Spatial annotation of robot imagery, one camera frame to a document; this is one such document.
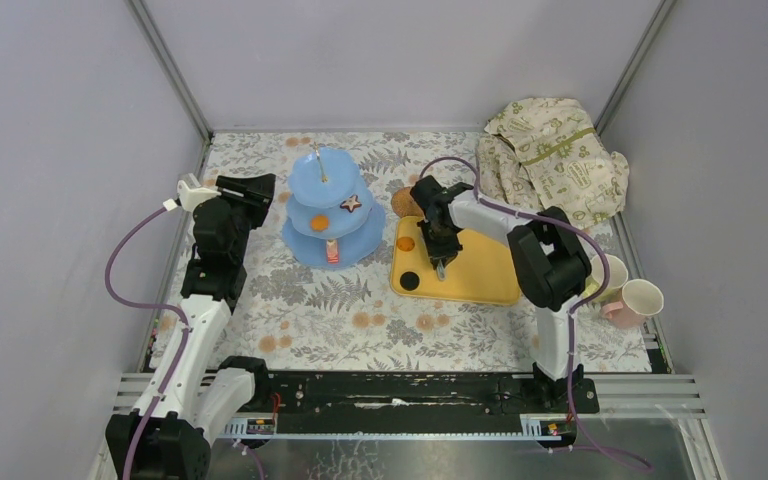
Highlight woven rattan coaster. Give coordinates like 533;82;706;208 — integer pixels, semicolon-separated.
391;187;424;218

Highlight yellow serving tray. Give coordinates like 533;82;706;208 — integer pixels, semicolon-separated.
390;216;521;305

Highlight orange flower cookie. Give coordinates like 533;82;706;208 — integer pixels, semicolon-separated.
310;214;330;232

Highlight blue three-tier cake stand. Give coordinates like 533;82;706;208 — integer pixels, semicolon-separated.
282;144;386;270

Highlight star shaped cookie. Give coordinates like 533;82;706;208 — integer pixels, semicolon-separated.
339;194;363;213

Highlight pink cake slice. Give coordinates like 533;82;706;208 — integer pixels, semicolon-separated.
325;239;340;265

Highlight light blue tongs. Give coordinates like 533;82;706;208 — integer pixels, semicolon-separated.
435;261;446;281

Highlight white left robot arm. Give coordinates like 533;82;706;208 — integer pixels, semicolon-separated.
105;174;280;479

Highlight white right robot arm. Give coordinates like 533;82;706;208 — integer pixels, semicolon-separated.
410;176;592;412

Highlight orange round cookie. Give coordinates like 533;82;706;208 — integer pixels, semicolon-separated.
396;236;416;252

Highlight black round cookie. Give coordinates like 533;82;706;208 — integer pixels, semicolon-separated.
399;271;420;292

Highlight floral tablecloth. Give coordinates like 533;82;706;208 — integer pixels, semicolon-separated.
152;131;654;374

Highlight printed cloth bag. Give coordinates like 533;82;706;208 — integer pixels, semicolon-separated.
476;97;629;229

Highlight green paper cup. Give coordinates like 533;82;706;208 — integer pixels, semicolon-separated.
582;254;629;302

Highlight pink paper cup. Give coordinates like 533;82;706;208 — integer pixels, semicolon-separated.
600;279;665;329

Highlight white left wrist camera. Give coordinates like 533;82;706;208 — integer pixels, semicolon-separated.
162;173;220;213

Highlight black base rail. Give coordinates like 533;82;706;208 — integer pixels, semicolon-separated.
239;370;570;415

